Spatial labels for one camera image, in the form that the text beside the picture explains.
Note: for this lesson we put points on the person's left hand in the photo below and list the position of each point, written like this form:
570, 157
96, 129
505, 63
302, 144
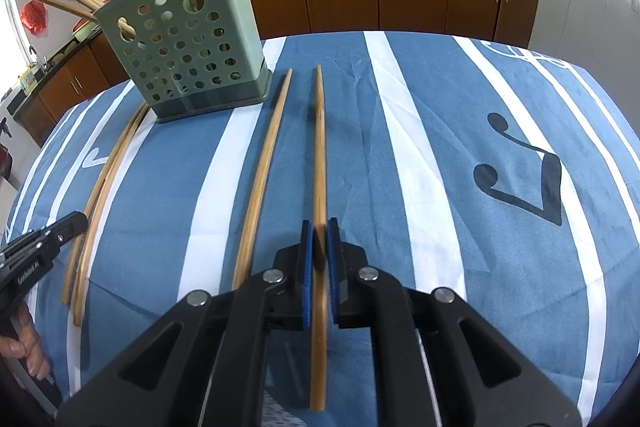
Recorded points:
30, 349

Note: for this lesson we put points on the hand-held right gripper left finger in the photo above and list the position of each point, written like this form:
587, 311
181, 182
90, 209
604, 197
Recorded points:
306, 277

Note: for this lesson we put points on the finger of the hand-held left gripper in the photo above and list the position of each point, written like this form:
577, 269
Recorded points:
65, 229

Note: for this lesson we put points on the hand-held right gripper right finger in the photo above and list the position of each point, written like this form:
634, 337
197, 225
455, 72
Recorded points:
334, 277

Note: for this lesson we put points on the metal sink faucet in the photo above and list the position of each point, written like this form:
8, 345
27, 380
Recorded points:
34, 52

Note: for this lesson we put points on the small side window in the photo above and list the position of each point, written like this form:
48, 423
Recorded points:
12, 22

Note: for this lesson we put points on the hanging red plastic bag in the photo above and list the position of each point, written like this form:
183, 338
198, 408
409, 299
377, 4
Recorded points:
34, 18

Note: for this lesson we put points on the yellow dish soap bottle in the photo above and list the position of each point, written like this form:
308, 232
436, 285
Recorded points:
28, 82

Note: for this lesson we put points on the green plastic basin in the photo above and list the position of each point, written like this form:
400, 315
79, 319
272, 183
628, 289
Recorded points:
85, 32

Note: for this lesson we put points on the green perforated chopstick holder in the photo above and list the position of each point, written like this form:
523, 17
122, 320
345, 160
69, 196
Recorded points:
252, 32

